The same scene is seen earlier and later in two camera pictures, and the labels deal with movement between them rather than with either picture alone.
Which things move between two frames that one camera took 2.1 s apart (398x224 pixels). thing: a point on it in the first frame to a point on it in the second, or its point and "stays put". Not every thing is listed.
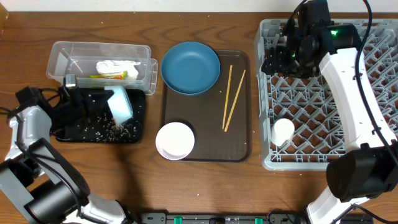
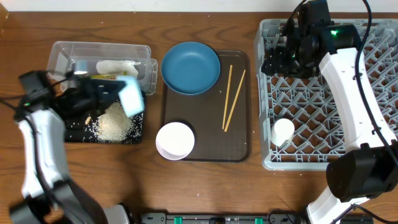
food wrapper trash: x=111 y=66 stays put
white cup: x=282 y=130 stays put
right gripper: x=275 y=60 stays put
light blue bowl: x=120 y=104 to x=130 y=95
